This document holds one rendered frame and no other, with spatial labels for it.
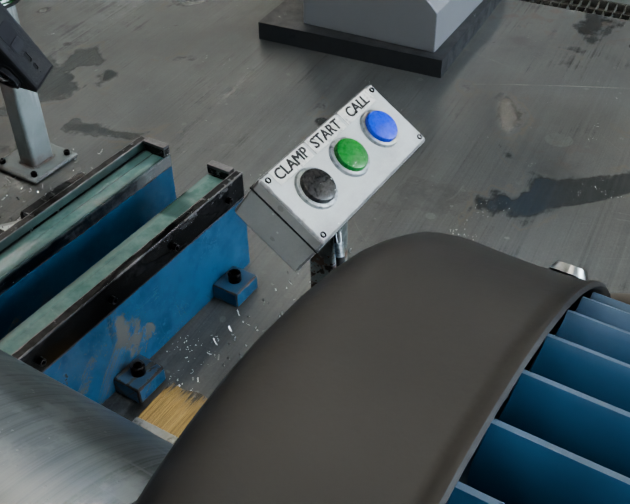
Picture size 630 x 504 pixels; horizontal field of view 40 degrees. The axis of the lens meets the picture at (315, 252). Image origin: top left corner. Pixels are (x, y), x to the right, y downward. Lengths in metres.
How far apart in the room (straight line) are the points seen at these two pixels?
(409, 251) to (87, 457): 0.27
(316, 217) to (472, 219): 0.45
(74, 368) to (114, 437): 0.41
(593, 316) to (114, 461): 0.27
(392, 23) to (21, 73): 0.83
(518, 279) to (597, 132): 1.14
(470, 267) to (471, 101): 1.17
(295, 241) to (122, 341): 0.27
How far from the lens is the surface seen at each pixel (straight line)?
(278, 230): 0.67
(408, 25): 1.38
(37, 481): 0.39
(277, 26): 1.47
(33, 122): 1.20
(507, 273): 0.16
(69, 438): 0.41
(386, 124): 0.74
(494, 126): 1.27
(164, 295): 0.89
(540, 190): 1.15
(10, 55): 0.65
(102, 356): 0.86
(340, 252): 0.74
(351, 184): 0.69
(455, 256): 0.16
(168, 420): 0.85
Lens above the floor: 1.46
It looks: 40 degrees down
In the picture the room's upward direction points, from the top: 1 degrees counter-clockwise
